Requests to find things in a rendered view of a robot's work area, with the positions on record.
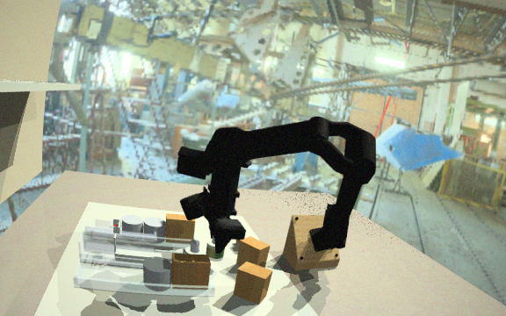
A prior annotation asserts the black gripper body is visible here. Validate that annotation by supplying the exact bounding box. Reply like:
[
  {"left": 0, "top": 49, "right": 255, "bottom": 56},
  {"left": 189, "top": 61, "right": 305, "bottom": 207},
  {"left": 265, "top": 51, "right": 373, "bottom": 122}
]
[{"left": 208, "top": 183, "right": 246, "bottom": 241}]

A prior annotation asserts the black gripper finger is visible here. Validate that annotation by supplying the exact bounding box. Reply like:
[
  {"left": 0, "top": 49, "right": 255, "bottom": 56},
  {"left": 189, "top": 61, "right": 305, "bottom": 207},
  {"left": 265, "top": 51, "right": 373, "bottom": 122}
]
[
  {"left": 208, "top": 226, "right": 231, "bottom": 254},
  {"left": 204, "top": 214, "right": 214, "bottom": 226}
]

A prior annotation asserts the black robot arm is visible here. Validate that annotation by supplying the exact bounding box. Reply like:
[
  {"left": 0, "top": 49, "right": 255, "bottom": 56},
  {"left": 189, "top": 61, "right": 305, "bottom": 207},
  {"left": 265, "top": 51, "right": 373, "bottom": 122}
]
[{"left": 177, "top": 117, "right": 376, "bottom": 252}]

